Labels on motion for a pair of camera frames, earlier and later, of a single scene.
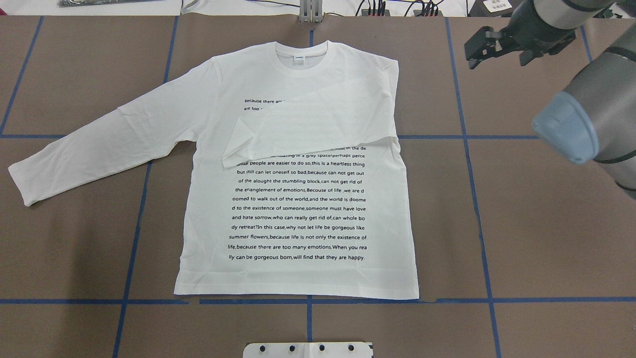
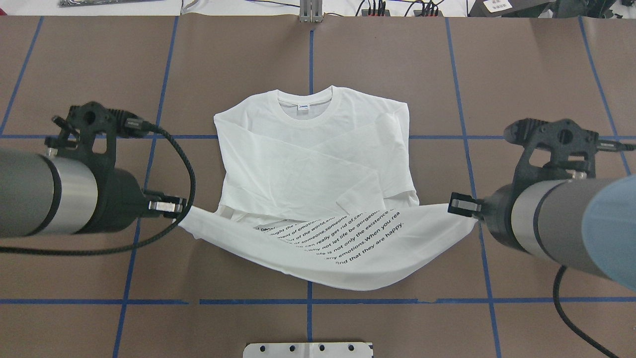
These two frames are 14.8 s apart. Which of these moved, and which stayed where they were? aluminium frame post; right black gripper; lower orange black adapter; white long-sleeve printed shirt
Moved: white long-sleeve printed shirt; right black gripper
Stayed: aluminium frame post; lower orange black adapter
